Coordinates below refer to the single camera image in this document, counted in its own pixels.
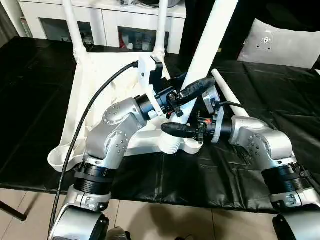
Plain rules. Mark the black metal stand leg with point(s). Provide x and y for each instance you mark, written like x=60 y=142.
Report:
x=13 y=212

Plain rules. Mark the white plastic table leg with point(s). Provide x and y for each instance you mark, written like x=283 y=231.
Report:
x=230 y=92
x=207 y=42
x=161 y=27
x=73 y=27

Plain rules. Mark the black quilted mat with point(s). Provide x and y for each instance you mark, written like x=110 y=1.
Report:
x=30 y=100

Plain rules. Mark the white plastic table top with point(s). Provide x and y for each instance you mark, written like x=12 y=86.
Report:
x=100 y=75

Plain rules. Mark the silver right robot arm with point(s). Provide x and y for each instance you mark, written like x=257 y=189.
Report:
x=270 y=145

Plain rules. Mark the grey cushion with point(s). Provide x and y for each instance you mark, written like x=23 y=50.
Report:
x=280 y=42

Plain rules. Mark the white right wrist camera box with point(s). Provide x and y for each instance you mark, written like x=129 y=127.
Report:
x=217 y=120

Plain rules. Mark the black cabinet with gold label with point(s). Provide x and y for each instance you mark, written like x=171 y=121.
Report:
x=225 y=25

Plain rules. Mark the white sideboard with glass doors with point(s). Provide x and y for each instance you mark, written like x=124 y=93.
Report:
x=105 y=17

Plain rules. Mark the grey curtain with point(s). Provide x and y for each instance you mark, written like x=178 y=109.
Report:
x=8 y=20

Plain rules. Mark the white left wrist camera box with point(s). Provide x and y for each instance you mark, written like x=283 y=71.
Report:
x=145 y=72

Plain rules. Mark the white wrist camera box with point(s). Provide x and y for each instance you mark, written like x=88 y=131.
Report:
x=145 y=72
x=217 y=120

